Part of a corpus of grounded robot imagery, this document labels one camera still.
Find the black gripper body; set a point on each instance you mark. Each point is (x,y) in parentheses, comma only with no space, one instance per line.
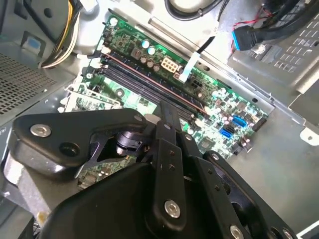
(104,211)

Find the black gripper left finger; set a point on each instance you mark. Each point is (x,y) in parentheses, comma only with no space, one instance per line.
(49,149)

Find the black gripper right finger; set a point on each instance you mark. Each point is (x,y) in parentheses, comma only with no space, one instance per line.
(224,191)

